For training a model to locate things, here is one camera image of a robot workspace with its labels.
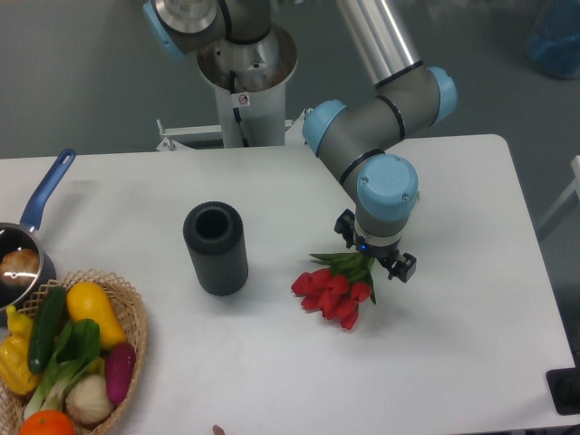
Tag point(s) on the red tulip bouquet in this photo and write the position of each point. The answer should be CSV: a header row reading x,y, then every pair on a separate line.
x,y
338,288

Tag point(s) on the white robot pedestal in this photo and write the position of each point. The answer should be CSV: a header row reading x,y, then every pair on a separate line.
x,y
249,83

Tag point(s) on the green cucumber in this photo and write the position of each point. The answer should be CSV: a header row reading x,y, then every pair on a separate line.
x,y
45,328

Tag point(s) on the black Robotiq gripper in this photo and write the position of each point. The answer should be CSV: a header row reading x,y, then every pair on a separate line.
x,y
401,266

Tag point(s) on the bread roll in saucepan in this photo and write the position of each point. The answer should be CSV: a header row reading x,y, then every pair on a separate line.
x,y
20,267

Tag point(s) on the black device at table edge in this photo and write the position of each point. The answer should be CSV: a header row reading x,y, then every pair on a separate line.
x,y
564,388

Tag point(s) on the yellow squash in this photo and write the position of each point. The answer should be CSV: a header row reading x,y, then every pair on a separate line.
x,y
88,300

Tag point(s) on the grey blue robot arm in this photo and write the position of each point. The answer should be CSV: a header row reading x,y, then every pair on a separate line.
x,y
353,144

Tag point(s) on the blue handled saucepan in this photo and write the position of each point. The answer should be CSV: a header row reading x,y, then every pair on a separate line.
x,y
22,234

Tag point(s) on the dark grey ribbed vase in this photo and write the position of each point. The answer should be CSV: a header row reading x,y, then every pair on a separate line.
x,y
214,235

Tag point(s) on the green bok choy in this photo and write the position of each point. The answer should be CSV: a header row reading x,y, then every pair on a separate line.
x,y
76,348

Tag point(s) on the blue translucent container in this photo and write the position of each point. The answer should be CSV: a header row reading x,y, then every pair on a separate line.
x,y
553,43

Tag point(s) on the yellow bell pepper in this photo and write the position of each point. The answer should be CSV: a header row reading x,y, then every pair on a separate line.
x,y
15,373

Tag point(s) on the orange fruit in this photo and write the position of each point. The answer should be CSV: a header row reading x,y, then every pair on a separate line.
x,y
47,422

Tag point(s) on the white garlic bulb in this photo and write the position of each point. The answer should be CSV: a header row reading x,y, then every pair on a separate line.
x,y
87,402

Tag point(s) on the fingertip at bottom edge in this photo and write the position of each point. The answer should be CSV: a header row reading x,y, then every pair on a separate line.
x,y
217,430

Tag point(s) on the white furniture frame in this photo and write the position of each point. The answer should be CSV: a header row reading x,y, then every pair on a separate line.
x,y
567,200

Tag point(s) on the purple eggplant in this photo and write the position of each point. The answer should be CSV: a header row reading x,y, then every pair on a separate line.
x,y
118,372

